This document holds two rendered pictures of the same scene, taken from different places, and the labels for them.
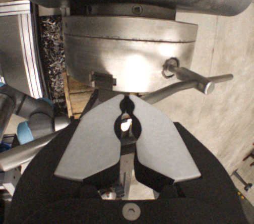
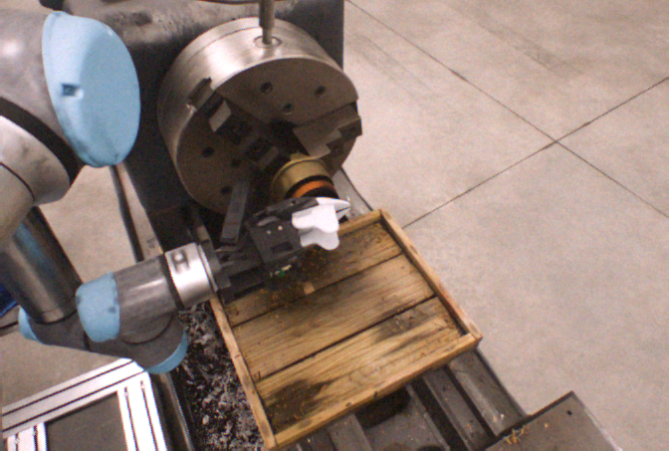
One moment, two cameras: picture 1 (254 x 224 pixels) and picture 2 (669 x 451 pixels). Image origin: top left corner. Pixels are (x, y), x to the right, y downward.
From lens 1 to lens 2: 0.71 m
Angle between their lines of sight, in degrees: 65
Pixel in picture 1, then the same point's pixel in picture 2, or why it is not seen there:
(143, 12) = not seen: hidden behind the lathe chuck
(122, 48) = (203, 54)
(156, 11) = not seen: hidden behind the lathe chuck
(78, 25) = (165, 85)
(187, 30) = not seen: hidden behind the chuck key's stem
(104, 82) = (204, 96)
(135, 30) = (207, 38)
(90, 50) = (179, 84)
